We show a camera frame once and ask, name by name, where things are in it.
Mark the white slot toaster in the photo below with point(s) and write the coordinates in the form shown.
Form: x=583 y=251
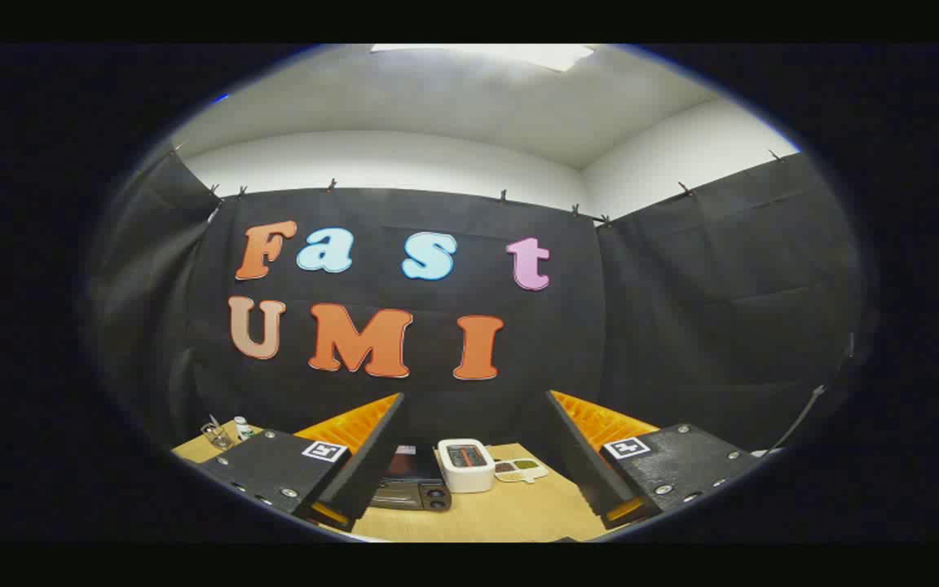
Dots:
x=466 y=477

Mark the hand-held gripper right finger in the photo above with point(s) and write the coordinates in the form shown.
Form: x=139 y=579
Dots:
x=579 y=456

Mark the black toaster oven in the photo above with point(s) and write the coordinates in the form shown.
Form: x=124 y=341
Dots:
x=411 y=494

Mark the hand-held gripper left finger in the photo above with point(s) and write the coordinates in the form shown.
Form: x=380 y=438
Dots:
x=376 y=456

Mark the row of black cloth clips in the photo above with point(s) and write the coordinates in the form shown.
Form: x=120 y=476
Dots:
x=331 y=186

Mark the white bottle green label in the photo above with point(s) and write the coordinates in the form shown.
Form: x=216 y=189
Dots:
x=242 y=429

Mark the small white condiment dish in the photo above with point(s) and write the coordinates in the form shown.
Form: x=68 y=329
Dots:
x=518 y=470

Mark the ceiling light panel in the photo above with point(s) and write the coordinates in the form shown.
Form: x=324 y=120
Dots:
x=518 y=54

